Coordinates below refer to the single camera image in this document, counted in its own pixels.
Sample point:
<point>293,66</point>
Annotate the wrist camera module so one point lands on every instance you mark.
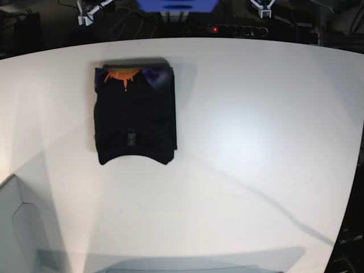
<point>265,13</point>
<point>85,19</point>

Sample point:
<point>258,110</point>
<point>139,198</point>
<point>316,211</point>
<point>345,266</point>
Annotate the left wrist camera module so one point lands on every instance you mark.
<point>265,13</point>

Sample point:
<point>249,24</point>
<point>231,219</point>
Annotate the blue plastic box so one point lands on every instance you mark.
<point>156,6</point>

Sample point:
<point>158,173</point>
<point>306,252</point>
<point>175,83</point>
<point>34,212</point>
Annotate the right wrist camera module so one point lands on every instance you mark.
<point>85,19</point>

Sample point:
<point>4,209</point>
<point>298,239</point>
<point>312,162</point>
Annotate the grey plastic bin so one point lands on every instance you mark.
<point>24,243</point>

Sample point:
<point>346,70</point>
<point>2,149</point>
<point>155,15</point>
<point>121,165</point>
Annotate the black T-shirt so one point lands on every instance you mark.
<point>135,111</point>

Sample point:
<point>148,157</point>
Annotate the white power strip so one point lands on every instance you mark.
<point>231,31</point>

